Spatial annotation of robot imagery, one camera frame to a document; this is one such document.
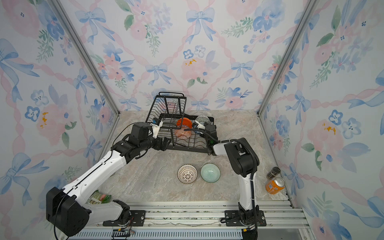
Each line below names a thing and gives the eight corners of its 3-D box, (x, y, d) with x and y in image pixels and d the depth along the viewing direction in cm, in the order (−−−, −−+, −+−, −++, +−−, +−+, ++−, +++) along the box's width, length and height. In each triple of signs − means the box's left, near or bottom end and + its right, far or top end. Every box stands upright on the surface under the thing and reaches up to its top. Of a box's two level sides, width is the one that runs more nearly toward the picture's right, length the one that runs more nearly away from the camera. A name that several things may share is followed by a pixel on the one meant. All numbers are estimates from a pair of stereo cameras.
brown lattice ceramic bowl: (177, 184, 87) (176, 181, 83) (178, 168, 93) (177, 164, 89) (197, 184, 87) (197, 181, 83) (197, 168, 93) (197, 164, 89)
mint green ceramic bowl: (197, 175, 90) (197, 171, 86) (209, 163, 95) (209, 159, 91) (210, 187, 86) (211, 184, 82) (222, 174, 91) (223, 171, 87)
